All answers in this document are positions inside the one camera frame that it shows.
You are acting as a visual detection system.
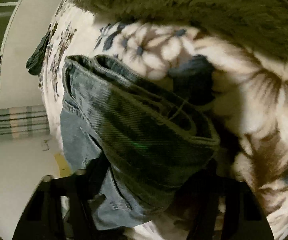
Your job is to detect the olive fuzzy blanket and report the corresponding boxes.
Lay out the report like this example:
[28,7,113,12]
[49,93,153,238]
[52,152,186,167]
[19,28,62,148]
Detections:
[70,0,288,60]

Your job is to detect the striped curtain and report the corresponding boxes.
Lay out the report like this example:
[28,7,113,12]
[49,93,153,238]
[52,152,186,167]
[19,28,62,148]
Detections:
[0,105,49,141]

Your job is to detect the blue denim jeans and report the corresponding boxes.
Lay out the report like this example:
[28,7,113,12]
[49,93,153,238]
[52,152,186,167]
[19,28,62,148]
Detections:
[60,55,219,230]

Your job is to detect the floral fleece blanket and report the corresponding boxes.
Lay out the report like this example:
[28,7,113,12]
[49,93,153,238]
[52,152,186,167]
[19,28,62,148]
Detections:
[39,0,288,239]

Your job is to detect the dark green cloth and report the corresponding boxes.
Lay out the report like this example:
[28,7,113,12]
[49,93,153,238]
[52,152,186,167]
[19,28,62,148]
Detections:
[26,31,51,76]

